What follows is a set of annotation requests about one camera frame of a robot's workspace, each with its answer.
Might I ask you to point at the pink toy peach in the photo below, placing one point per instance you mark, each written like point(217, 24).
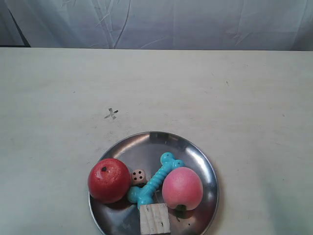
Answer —
point(182, 189)

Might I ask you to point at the round stainless steel plate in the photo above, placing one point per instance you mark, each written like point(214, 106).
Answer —
point(143, 151)

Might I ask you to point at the small wooden die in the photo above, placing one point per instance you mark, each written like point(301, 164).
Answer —
point(138, 177)

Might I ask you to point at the red toy apple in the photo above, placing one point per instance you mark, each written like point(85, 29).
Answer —
point(109, 181)

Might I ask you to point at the light wooden cube block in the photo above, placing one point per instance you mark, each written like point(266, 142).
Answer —
point(154, 219)

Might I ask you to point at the grey-blue fabric backdrop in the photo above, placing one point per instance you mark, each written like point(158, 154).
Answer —
point(158, 24)

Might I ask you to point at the turquoise rubber bone toy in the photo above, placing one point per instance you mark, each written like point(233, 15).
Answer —
point(144, 195)

